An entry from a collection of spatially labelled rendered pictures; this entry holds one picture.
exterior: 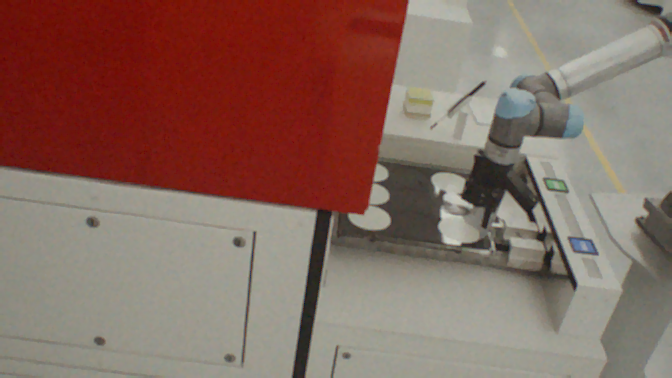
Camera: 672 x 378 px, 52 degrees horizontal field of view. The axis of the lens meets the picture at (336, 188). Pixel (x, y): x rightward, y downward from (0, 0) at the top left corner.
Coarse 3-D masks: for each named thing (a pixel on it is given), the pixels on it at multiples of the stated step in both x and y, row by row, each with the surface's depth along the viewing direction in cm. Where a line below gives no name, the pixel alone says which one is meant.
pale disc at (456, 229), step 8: (440, 224) 164; (448, 224) 165; (456, 224) 165; (464, 224) 166; (448, 232) 162; (456, 232) 162; (464, 232) 163; (472, 232) 163; (456, 240) 160; (464, 240) 160; (472, 240) 160
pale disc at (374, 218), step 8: (368, 208) 166; (376, 208) 166; (352, 216) 162; (360, 216) 162; (368, 216) 163; (376, 216) 163; (384, 216) 164; (360, 224) 160; (368, 224) 160; (376, 224) 161; (384, 224) 161
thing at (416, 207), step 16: (400, 176) 181; (416, 176) 182; (464, 176) 186; (400, 192) 174; (416, 192) 175; (432, 192) 176; (448, 192) 177; (384, 208) 167; (400, 208) 168; (416, 208) 169; (432, 208) 170; (448, 208) 171; (464, 208) 172; (352, 224) 159; (400, 224) 162; (416, 224) 163; (432, 224) 164; (432, 240) 158; (448, 240) 159; (480, 240) 161
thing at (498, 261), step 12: (336, 240) 164; (348, 240) 164; (360, 240) 164; (396, 252) 165; (408, 252) 165; (420, 252) 165; (432, 252) 165; (444, 252) 164; (480, 264) 166; (492, 264) 166; (504, 264) 166
